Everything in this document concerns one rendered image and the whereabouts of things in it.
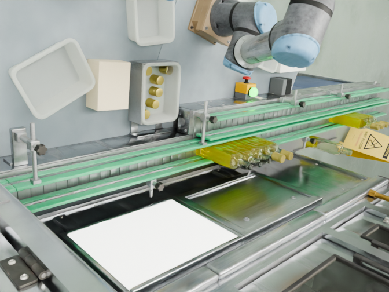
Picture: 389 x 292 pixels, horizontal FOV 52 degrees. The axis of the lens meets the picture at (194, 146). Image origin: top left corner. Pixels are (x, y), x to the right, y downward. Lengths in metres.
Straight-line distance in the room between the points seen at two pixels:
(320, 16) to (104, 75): 0.68
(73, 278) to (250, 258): 0.77
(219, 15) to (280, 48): 0.55
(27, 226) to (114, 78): 0.86
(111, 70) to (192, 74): 0.45
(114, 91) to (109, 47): 0.16
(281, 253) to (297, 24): 0.65
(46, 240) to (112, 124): 0.98
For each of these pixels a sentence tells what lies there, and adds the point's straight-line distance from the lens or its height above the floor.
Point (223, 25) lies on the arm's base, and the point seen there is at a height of 0.89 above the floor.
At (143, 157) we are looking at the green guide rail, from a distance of 1.33.
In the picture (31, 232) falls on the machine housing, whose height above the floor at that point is 1.50.
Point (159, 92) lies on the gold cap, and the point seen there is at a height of 0.81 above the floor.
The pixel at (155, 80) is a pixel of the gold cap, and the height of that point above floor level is 0.80.
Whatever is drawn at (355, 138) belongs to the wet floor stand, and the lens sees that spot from 4.87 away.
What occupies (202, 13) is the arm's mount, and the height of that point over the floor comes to 0.81.
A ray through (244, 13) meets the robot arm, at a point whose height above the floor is 0.99.
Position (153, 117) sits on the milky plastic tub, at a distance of 1.51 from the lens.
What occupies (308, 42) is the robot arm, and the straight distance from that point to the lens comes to 1.07.
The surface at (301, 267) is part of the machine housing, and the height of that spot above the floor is 1.48.
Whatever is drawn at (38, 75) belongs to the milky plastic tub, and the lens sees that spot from 1.31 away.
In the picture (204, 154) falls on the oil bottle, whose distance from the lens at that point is 1.56.
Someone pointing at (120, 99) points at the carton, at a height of 0.82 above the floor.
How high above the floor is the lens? 1.95
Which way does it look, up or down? 42 degrees down
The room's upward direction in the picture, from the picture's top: 111 degrees clockwise
